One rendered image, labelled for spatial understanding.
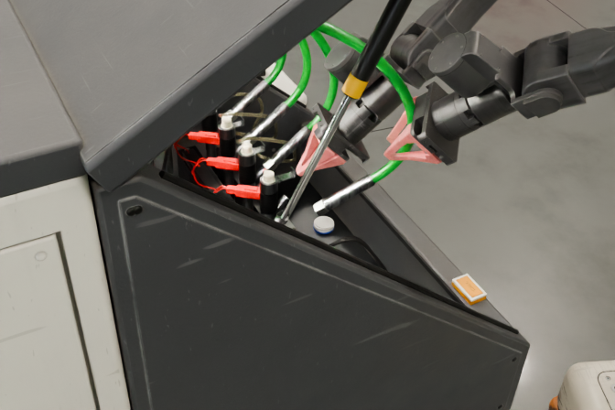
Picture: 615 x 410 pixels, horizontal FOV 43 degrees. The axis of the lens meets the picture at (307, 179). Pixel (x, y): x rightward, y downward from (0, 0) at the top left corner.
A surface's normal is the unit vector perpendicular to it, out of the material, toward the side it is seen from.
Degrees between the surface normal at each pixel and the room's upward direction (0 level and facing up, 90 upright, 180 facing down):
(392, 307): 90
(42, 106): 0
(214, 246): 90
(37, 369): 90
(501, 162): 0
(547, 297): 0
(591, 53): 40
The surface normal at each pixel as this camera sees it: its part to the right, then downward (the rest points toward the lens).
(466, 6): 0.33, 0.26
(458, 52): -0.72, -0.46
